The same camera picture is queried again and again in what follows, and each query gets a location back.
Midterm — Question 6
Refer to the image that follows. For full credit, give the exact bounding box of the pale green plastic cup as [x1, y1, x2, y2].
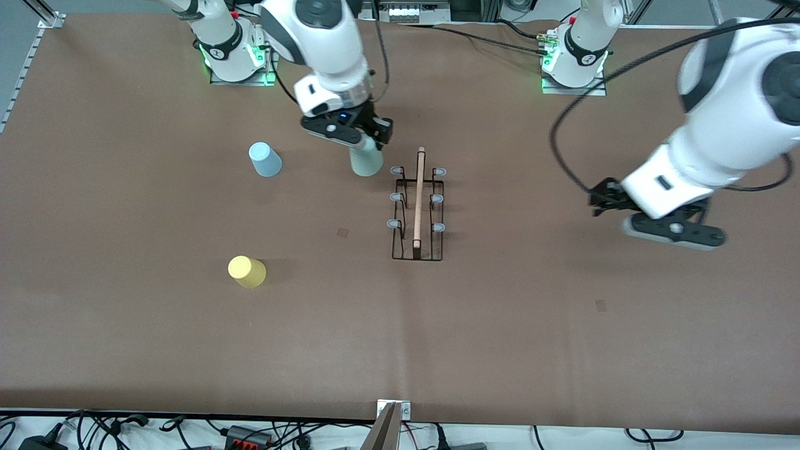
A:
[349, 136, 384, 178]

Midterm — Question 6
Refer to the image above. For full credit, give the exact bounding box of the black wire cup holder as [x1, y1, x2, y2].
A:
[387, 147, 448, 262]

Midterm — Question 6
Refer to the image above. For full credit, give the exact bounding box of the yellow plastic cup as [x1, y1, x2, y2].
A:
[227, 256, 268, 289]

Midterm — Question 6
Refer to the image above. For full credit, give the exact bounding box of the light blue plastic cup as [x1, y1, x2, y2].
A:
[249, 142, 283, 178]

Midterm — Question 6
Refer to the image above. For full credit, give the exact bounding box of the white power strip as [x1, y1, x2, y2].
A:
[378, 0, 452, 23]

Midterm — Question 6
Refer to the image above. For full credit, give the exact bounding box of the brown paper table cover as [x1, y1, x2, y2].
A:
[0, 12, 800, 433]

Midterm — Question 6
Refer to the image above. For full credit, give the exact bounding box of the black orange connector box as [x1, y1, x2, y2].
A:
[224, 425, 273, 448]

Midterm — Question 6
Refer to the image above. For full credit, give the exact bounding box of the black power adapter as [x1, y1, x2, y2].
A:
[19, 433, 68, 450]

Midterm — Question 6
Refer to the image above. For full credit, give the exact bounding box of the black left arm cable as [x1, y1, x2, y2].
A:
[549, 17, 800, 194]

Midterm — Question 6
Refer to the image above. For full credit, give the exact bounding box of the black cable on table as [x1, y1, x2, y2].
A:
[431, 19, 551, 58]

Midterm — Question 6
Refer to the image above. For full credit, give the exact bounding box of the long aluminium edge rail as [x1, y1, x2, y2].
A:
[0, 12, 63, 133]

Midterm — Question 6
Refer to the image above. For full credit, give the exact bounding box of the aluminium camera post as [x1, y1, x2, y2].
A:
[359, 402, 401, 450]

